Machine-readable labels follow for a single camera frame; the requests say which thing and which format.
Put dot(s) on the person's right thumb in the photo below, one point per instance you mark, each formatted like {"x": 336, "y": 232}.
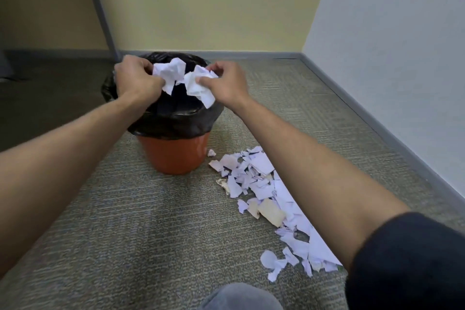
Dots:
{"x": 209, "y": 82}

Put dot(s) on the grey trouser knee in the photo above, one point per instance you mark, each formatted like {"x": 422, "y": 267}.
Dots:
{"x": 239, "y": 299}

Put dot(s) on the person's left forearm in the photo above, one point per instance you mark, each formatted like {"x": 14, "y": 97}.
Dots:
{"x": 61, "y": 160}

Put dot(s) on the grey metal table leg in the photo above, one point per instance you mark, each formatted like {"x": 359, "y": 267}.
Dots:
{"x": 98, "y": 4}

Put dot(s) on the black bin bag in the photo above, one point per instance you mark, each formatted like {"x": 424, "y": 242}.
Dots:
{"x": 174, "y": 117}

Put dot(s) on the person's right forearm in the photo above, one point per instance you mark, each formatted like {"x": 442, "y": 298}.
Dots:
{"x": 312, "y": 179}

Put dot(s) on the orange waste bin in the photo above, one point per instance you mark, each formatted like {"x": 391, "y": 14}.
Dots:
{"x": 170, "y": 157}

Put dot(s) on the dark navy sleeve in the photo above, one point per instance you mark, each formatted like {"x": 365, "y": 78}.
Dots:
{"x": 410, "y": 266}

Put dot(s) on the person's left thumb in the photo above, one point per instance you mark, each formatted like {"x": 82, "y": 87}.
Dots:
{"x": 157, "y": 83}

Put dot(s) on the person's left hand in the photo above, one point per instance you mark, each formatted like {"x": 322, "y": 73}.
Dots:
{"x": 134, "y": 79}

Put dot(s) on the pile of torn paper scraps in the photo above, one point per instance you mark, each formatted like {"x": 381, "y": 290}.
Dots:
{"x": 261, "y": 165}

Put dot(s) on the person's right hand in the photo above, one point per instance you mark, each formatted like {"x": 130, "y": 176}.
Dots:
{"x": 230, "y": 84}

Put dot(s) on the white paper piece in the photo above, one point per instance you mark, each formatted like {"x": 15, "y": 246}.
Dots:
{"x": 198, "y": 90}
{"x": 170, "y": 72}

